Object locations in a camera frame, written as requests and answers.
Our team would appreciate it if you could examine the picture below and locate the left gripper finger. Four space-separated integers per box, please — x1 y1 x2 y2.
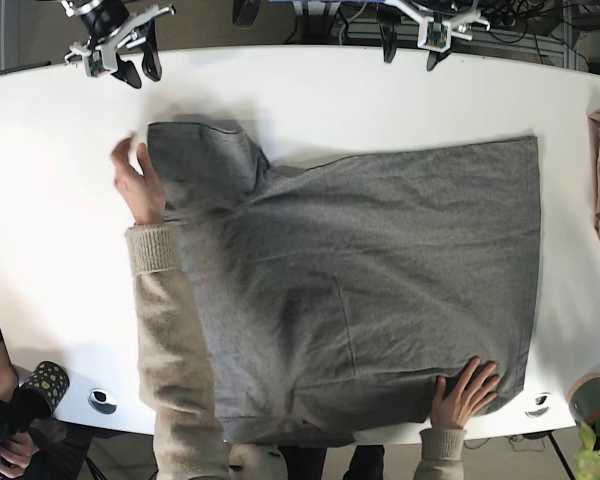
377 10 402 64
424 40 453 72

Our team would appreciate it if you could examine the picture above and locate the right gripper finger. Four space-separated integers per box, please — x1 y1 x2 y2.
114 56 142 89
140 35 162 82

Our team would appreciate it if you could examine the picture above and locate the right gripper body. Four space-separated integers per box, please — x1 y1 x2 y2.
64 0 176 78

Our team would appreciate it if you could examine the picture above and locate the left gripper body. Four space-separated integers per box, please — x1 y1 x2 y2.
380 0 491 49

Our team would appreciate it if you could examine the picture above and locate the heather grey T-shirt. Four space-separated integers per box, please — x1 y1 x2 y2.
148 122 541 446

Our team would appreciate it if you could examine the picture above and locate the left beige sweater forearm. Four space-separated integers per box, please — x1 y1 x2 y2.
125 224 229 479

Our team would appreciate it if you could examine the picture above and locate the right beige sweater forearm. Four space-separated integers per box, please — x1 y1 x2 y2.
413 428 466 480

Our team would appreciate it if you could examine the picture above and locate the person's left hand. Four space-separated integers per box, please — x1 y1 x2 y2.
110 134 166 226

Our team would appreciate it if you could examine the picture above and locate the person's right hand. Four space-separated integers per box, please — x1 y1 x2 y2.
430 357 500 430

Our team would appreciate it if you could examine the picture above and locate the person's hand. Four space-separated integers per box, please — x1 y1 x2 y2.
0 432 39 479

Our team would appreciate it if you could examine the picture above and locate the black gold-dotted cup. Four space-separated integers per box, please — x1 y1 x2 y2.
17 361 70 419

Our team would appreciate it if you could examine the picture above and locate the grey tape roll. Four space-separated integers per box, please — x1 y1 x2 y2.
568 375 600 427

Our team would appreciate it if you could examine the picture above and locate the green potted plant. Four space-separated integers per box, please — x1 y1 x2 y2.
574 417 600 480

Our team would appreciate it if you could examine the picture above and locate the left table cable grommet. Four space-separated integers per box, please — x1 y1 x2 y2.
87 389 117 415

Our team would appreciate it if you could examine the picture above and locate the table cable grommet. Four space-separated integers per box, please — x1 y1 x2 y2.
87 389 117 415
524 392 553 419

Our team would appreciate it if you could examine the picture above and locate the right table cable grommet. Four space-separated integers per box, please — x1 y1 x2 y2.
524 392 553 419

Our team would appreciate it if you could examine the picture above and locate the black camera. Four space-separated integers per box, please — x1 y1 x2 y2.
0 390 54 443

